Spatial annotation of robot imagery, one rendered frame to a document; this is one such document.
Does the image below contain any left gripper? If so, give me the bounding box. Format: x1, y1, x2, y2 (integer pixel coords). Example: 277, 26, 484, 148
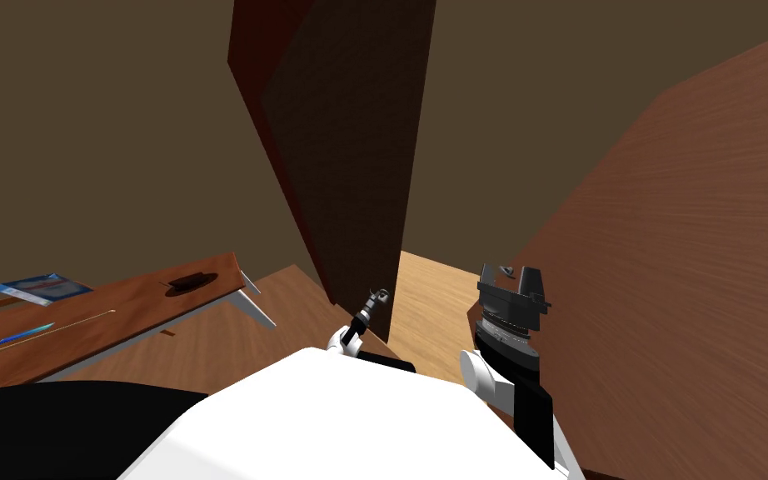
358, 287, 391, 321

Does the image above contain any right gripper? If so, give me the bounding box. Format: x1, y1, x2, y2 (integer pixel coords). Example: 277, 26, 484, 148
476, 262, 552, 331

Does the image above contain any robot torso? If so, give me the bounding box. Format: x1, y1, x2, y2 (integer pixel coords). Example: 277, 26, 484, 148
116, 346, 573, 480

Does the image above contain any dark brown door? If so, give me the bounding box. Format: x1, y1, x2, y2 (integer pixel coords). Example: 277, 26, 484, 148
227, 0, 438, 345

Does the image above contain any brown wooden door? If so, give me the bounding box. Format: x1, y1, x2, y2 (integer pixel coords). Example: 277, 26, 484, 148
466, 19, 768, 480

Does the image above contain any small black flat object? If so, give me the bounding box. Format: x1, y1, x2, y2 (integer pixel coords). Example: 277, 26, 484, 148
163, 271, 221, 296

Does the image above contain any brown desk with white legs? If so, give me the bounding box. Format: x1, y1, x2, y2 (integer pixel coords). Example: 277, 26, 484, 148
0, 251, 279, 396

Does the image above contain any long thin wooden pencil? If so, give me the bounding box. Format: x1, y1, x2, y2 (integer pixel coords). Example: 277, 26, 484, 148
0, 309, 117, 368

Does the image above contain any blue and white book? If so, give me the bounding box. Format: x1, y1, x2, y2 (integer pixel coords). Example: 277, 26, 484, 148
0, 272, 95, 308

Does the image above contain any blue pen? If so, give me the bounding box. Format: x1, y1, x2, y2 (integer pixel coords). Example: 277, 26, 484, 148
0, 322, 57, 348

